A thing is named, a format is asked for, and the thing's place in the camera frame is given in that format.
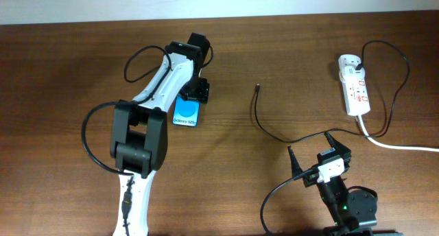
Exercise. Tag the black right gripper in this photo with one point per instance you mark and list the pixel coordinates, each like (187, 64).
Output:
(309, 179)

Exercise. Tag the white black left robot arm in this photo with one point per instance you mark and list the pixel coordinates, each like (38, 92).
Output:
(139, 130)

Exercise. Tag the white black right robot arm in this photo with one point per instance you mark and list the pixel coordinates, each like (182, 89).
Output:
(353, 209)

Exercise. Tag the white power strip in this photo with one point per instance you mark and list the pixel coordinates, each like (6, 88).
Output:
(355, 93)

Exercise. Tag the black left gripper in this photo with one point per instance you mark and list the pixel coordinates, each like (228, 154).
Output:
(200, 95)

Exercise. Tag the white USB charger adapter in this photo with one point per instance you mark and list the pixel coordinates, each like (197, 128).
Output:
(349, 74)

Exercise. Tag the blue Galaxy smartphone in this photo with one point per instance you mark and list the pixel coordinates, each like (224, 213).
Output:
(186, 112)

